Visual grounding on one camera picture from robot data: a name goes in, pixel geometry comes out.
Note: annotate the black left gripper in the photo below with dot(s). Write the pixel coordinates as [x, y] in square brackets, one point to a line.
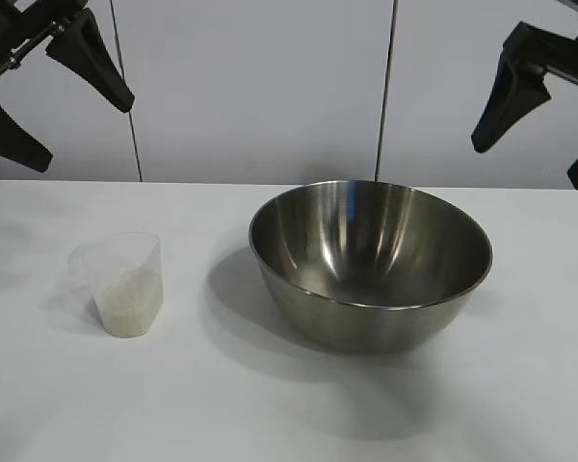
[5, 29]

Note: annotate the stainless steel mixing bowl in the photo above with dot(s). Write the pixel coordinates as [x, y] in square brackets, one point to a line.
[318, 313]

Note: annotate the white rice grains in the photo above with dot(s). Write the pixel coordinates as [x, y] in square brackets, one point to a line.
[125, 308]

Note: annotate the clear plastic measuring cup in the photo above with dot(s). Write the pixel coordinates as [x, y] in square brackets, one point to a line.
[125, 255]

